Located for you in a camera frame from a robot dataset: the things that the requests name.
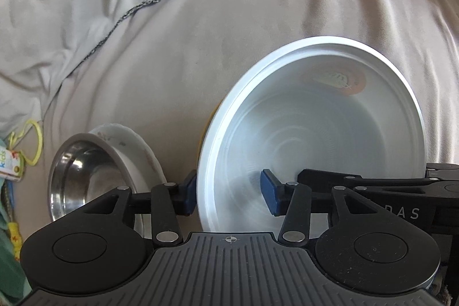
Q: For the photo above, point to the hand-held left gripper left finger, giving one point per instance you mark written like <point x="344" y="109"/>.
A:
<point x="190" y="195"/>

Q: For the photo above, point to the grey blanket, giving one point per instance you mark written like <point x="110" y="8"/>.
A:
<point x="179" y="40"/>

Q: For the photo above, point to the stainless steel bowl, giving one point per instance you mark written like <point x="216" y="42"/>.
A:
<point x="71" y="177"/>

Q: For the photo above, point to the small printed box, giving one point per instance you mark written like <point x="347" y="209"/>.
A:
<point x="9" y="166"/>

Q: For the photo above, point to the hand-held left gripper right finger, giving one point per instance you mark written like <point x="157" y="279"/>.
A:
<point x="269" y="191"/>

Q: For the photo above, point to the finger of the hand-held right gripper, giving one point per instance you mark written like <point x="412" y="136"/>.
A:
<point x="322" y="178"/>

